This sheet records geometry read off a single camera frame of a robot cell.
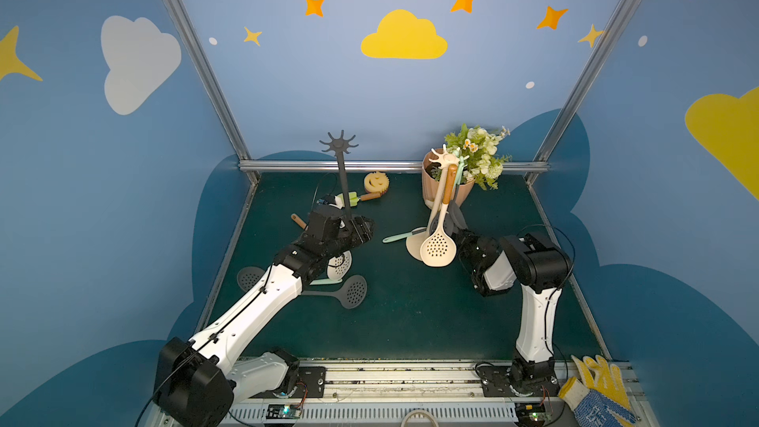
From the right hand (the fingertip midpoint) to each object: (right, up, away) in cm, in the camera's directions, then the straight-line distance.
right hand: (461, 220), depth 101 cm
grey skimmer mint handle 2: (-5, +1, -12) cm, 13 cm away
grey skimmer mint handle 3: (-37, -21, -12) cm, 44 cm away
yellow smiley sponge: (-30, +14, +15) cm, 36 cm away
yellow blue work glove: (+26, -42, -29) cm, 57 cm away
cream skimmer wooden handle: (-10, -8, -12) cm, 18 cm away
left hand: (-30, 0, -23) cm, 38 cm away
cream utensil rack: (-15, -6, +3) cm, 17 cm away
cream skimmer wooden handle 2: (-42, -15, -5) cm, 45 cm away
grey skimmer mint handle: (-20, -6, +3) cm, 21 cm away
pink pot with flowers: (+4, +18, -12) cm, 22 cm away
